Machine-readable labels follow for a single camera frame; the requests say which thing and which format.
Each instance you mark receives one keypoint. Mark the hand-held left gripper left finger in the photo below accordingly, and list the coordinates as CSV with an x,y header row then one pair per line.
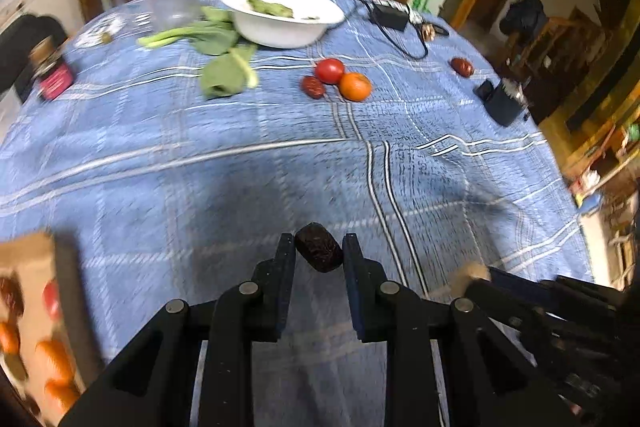
x,y
286,277

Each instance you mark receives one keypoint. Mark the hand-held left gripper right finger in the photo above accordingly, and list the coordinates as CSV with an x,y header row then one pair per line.
x,y
352,287

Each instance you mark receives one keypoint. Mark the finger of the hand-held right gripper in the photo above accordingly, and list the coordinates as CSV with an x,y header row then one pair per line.
x,y
550,291
550,332

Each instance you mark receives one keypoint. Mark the dark red date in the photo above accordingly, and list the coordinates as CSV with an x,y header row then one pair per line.
x,y
320,253

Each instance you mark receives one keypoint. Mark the beige cut yam piece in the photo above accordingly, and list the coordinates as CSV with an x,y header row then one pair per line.
x,y
470,278

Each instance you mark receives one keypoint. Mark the shallow cardboard box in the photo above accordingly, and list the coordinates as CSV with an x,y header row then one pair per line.
x,y
75,307

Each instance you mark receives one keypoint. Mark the red tomato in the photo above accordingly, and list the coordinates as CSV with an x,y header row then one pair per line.
x,y
51,299
330,70

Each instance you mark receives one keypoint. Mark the green vegetable leaf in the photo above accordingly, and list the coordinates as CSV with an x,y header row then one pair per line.
x,y
222,74

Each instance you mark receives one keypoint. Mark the white bowl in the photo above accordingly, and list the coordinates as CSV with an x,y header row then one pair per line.
x,y
280,32

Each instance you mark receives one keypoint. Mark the large orange tangerine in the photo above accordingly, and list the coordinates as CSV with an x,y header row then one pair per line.
x,y
55,359

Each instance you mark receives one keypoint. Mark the wooden chair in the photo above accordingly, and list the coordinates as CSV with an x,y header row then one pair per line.
x,y
565,42

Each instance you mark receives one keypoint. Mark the green bok choy stalk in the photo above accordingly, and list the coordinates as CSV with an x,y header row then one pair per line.
x,y
215,37

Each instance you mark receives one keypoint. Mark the black and brown plug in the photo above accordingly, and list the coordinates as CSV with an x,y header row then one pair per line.
x,y
427,32

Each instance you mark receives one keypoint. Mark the green vegetable pieces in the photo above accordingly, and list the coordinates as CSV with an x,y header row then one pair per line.
x,y
270,7

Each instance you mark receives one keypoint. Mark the dark bag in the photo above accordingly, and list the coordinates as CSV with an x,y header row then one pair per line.
x,y
525,14

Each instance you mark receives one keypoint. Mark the small orange tangerine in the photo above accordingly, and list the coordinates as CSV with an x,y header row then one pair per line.
x,y
7,337

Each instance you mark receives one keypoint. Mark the small green olive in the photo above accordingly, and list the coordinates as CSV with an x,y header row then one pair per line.
x,y
106,38

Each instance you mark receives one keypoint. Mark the red jar with dark lid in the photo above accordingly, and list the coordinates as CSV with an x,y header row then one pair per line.
x,y
52,77

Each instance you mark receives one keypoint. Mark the black chair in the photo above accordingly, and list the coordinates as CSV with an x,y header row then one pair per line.
x,y
20,52

